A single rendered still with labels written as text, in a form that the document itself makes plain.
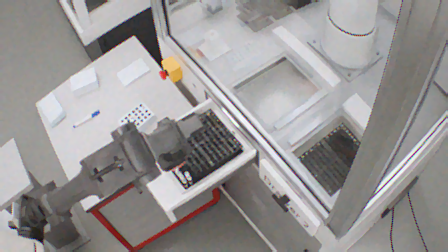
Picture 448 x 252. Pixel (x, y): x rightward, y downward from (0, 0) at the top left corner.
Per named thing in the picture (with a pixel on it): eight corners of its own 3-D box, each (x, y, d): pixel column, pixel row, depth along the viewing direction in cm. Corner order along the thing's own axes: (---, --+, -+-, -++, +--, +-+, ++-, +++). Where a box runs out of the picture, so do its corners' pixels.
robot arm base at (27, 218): (19, 194, 102) (18, 232, 96) (28, 186, 98) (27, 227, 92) (42, 203, 108) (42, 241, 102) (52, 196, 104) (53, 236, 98)
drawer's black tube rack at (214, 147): (186, 193, 142) (183, 185, 136) (157, 154, 150) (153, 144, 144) (243, 155, 148) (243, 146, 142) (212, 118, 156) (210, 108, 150)
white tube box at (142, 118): (132, 140, 162) (129, 135, 159) (119, 126, 166) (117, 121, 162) (156, 119, 166) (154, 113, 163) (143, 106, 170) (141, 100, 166)
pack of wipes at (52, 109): (67, 115, 171) (64, 109, 167) (52, 128, 168) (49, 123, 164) (54, 95, 177) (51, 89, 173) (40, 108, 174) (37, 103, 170)
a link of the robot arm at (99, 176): (82, 147, 66) (111, 202, 67) (137, 117, 76) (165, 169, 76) (30, 195, 97) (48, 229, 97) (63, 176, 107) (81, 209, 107)
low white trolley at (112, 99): (136, 260, 212) (84, 210, 147) (83, 175, 240) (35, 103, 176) (224, 206, 227) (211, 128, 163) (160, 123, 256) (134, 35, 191)
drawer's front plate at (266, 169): (311, 236, 132) (316, 226, 123) (259, 176, 145) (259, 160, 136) (315, 233, 133) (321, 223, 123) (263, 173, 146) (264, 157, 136)
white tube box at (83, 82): (74, 98, 175) (71, 91, 170) (73, 83, 179) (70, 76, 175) (99, 87, 176) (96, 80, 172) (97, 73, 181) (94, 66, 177)
